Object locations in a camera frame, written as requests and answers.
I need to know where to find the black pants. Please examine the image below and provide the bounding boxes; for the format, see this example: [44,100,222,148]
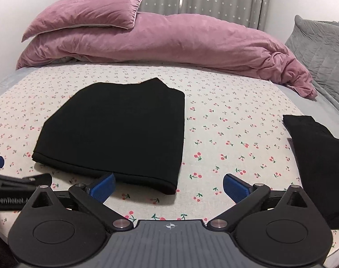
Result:
[32,77,185,196]

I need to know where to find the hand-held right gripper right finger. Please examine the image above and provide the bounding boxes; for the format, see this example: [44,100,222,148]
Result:
[207,174,312,231]

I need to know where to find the cherry print sheet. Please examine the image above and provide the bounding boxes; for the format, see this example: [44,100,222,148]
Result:
[0,63,339,241]

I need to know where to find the pink pillow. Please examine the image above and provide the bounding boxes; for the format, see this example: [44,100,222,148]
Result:
[21,0,148,42]

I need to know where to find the black garment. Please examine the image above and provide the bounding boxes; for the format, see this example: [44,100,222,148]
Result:
[283,114,339,229]

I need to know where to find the grey quilted headboard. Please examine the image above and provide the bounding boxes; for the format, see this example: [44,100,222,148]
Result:
[284,15,339,112]

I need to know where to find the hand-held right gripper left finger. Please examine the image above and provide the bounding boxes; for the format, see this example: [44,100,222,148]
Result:
[27,172,133,231]

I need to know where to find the pink duvet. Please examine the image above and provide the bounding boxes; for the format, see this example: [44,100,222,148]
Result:
[16,13,318,99]

